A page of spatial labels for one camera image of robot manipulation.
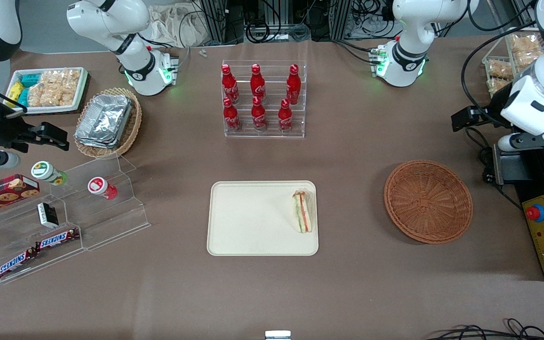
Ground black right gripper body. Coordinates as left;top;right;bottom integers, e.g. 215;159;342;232
0;108;34;153

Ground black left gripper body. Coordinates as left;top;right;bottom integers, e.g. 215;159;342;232
481;81;520;129

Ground triangular sandwich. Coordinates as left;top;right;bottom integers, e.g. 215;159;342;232
292;189;312;234

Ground white snack tray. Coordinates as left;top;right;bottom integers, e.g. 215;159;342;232
5;67;89;115

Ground light oval wicker basket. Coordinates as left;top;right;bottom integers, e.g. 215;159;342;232
73;87;143;160

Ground brown round wicker basket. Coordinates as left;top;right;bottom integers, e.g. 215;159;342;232
383;160;474;245

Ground cream rectangular tray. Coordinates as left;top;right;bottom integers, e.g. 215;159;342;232
206;180;319;257

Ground green lidded snack cup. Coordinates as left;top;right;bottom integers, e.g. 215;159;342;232
31;161;68;187

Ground bagged bread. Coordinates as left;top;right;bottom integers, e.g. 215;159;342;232
485;59;514;94
509;33;544;69

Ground yellow snack packet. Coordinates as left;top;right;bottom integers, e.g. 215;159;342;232
7;81;24;103

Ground bagged rice crackers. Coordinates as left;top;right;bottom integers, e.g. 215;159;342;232
26;69;82;108

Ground stacked aluminium foil containers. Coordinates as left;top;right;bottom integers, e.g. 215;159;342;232
74;93;134;150

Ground grey metal plate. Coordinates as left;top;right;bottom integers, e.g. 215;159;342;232
491;144;533;186

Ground red plaid cookie box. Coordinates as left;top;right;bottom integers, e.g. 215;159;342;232
0;174;41;219

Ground red lidded snack cup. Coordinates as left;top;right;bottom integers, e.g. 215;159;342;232
87;176;118;201

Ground yellow black control box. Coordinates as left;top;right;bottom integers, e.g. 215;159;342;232
502;141;544;282

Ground small black box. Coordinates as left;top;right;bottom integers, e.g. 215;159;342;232
37;202;60;229

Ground snickers bar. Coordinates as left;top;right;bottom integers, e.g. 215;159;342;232
34;228;80;251
0;249;37;280

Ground clear acrylic step display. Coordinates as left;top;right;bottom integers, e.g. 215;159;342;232
0;153;152;285

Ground white cloth bag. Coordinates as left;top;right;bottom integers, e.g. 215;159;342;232
148;4;212;49

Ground red cola bottle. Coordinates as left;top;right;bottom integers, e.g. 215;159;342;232
286;64;302;105
221;64;240;105
251;96;268;132
278;98;293;134
222;97;242;133
250;64;266;102

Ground clear acrylic bottle rack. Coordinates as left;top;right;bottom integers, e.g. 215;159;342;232
221;59;307;139

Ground black table cable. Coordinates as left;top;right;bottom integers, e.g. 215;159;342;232
464;127;524;211

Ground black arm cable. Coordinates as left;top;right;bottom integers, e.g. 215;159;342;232
461;0;544;116

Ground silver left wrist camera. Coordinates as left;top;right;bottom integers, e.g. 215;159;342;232
498;130;544;153

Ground white wire bread rack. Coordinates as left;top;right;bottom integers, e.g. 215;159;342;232
482;27;544;100

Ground black floor cables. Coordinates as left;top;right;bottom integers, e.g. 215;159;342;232
424;318;544;340

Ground aluminium frame with cables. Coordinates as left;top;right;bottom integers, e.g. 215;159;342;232
192;0;395;44

